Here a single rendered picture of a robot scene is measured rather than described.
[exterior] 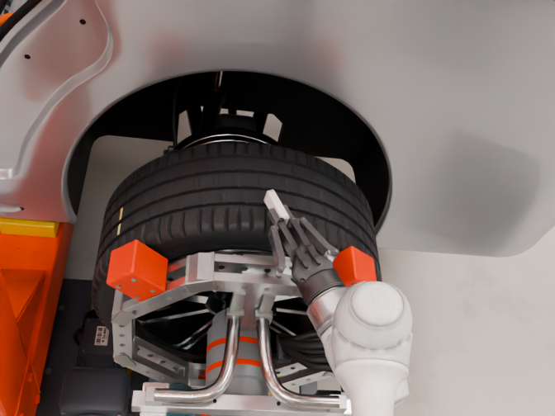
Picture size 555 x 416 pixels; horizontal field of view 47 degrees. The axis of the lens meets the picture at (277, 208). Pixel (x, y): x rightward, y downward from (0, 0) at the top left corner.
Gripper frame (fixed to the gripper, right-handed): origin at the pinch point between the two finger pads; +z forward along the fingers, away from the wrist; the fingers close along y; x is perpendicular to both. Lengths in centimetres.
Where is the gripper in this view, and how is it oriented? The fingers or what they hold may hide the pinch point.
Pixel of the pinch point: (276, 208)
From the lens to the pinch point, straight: 119.5
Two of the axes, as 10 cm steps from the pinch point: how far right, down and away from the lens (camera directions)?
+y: 8.7, -2.3, 4.4
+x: 2.2, -6.0, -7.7
